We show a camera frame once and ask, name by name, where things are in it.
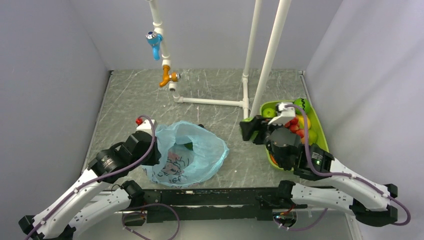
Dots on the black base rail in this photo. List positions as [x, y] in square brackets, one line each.
[162, 205]

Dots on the blue plastic tap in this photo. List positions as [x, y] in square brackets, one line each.
[154, 39]

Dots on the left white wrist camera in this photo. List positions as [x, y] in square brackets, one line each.
[145, 125]

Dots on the fake green apple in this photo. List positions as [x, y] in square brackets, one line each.
[269, 112]

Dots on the green plastic basket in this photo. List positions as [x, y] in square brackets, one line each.
[314, 120]

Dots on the light blue plastic bag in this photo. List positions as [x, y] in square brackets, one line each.
[180, 167]

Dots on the fake watermelon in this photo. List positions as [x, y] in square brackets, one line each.
[304, 104]

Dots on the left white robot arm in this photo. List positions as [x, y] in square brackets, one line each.
[72, 213]

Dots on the orange plastic tap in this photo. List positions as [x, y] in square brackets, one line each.
[168, 76]

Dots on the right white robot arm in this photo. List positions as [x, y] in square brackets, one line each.
[369, 202]

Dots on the fake pale green pear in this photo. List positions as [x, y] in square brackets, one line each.
[312, 137]

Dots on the fake green starfruit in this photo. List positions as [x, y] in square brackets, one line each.
[189, 146]

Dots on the fake orange fruit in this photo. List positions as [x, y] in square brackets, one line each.
[273, 160]

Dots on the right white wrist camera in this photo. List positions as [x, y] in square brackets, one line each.
[285, 112]

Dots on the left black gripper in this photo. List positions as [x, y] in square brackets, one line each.
[156, 156]

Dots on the white PVC pipe frame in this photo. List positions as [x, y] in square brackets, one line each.
[276, 32]

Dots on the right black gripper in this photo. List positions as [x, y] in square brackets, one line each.
[248, 127]

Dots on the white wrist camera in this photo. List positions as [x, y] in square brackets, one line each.
[145, 125]
[285, 112]

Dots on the fake yellow lemon in basket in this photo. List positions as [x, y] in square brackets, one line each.
[303, 122]

